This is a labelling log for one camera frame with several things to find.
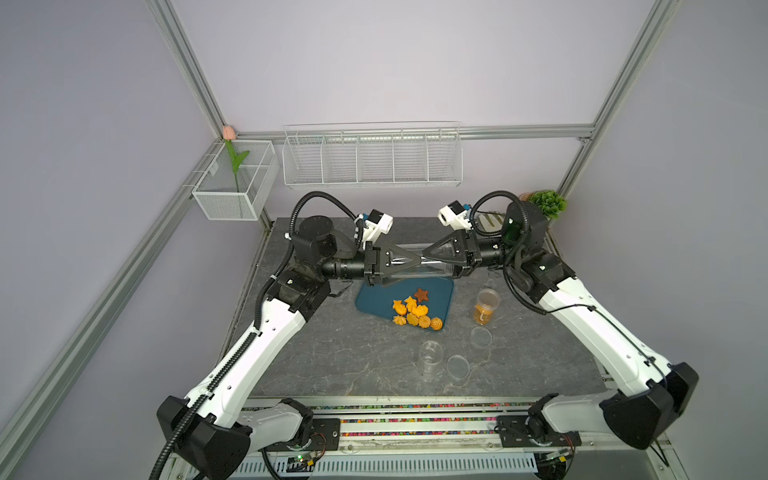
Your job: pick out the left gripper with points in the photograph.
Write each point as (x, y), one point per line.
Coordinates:
(376, 260)

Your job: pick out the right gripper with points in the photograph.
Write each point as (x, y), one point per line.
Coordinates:
(466, 252)

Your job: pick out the clear cookie jar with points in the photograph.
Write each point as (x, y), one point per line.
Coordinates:
(413, 265)
(487, 302)
(430, 360)

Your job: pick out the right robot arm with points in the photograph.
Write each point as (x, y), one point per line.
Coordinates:
(501, 231)

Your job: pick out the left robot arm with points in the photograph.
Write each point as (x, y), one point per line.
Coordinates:
(326, 241)

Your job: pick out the teal plastic tray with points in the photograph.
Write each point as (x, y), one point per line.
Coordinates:
(377, 300)

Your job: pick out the beige gardening glove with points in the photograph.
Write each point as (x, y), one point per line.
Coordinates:
(490, 221)

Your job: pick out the potted green plant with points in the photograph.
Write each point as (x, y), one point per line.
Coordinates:
(551, 203)

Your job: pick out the artificial pink tulip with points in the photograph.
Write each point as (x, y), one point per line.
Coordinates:
(229, 135)

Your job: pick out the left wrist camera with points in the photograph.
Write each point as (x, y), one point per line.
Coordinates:
(375, 224)

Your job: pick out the white wire wall shelf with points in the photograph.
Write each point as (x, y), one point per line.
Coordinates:
(411, 153)

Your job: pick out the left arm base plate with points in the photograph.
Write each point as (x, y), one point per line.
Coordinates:
(324, 434)

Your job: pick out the white mesh wall basket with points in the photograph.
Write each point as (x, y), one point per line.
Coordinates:
(215, 191)

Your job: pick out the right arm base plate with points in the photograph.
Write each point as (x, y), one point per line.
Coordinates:
(521, 430)

